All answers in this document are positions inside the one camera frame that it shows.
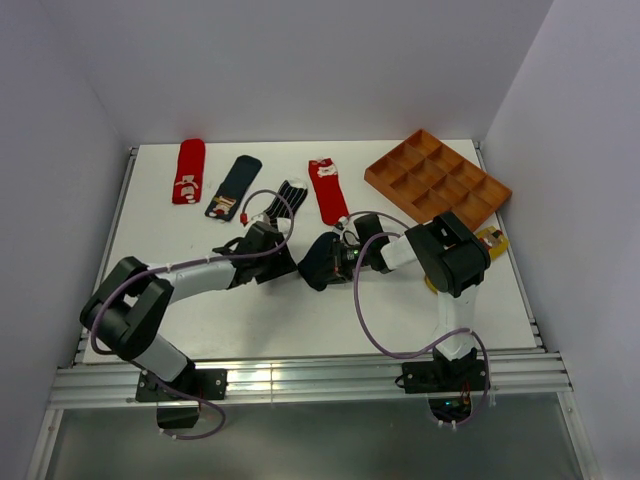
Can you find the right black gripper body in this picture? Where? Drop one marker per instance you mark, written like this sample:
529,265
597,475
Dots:
343,258

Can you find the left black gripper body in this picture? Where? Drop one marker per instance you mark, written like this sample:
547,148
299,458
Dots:
273,266

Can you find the plain navy ankle sock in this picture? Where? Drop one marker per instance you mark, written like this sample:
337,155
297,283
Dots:
317,268

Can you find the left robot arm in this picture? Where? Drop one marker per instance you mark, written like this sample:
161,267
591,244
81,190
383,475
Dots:
126,311

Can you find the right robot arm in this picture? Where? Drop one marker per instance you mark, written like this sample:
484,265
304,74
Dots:
454,336

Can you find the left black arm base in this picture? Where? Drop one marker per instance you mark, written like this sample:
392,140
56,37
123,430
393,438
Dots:
180,404

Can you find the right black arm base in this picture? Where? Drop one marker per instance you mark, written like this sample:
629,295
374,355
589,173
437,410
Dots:
457,379

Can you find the black white striped sock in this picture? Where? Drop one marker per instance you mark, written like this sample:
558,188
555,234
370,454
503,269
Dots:
291,195

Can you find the navy sock with bear pattern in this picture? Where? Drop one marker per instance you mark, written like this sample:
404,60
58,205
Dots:
226,201

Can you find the red sock with santa pattern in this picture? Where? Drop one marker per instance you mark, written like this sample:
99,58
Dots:
325,181

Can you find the red sock with white figure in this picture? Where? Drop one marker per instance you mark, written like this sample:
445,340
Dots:
188,181

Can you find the orange compartment tray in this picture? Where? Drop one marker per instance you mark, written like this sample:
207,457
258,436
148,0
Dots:
424,177

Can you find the yellow sock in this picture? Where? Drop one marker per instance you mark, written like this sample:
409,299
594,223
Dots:
495,247

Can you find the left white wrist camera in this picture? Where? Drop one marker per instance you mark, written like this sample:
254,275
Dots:
247,220

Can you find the aluminium front rail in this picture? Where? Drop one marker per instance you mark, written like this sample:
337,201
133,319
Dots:
303,380

